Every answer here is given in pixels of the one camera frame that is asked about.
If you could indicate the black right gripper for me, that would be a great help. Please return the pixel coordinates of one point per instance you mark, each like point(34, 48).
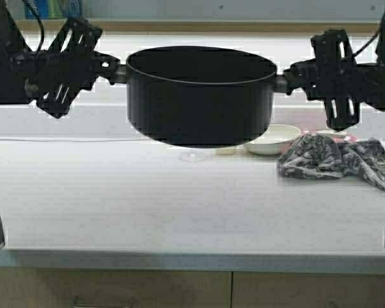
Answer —
point(336, 79)

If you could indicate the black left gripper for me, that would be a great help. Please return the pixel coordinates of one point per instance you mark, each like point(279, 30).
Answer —
point(54, 77)

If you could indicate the black cooking pot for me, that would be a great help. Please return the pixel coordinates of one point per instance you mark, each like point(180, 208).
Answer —
point(199, 96)

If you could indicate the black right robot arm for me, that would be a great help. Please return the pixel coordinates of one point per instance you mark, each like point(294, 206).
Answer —
point(378, 76)

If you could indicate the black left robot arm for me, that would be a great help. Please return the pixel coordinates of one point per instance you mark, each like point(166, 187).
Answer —
point(12, 42)

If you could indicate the wooden cabinet shelf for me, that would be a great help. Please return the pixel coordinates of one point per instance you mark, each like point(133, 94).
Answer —
point(233, 27)

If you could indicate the small white dish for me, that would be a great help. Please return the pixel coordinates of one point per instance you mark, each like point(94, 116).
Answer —
point(335, 135)

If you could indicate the white ceramic bowl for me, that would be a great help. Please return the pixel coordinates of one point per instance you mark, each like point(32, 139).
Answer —
point(274, 140)

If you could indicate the green bag box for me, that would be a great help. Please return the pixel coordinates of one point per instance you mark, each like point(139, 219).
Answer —
point(55, 9)

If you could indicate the grey patterned dish towel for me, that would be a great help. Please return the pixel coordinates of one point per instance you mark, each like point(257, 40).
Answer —
point(315, 156)

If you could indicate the blue ziploc bag box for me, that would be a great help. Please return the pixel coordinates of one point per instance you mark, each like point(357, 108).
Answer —
point(40, 7)

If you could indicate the cream ceramic mug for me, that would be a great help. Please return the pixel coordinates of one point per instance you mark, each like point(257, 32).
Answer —
point(226, 151)

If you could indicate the clear wine glass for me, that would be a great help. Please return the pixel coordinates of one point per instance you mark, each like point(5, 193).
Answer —
point(193, 156)

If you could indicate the right wooden drawer front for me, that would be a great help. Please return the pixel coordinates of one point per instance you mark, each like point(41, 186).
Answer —
point(307, 290)

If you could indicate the wooden drawer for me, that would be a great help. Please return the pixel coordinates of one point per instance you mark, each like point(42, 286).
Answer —
point(307, 290)
point(38, 287)

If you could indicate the left wooden drawer front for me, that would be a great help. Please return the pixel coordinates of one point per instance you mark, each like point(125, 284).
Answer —
point(38, 287)

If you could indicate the left drawer metal handle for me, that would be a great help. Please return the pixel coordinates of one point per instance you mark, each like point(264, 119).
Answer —
point(102, 303)

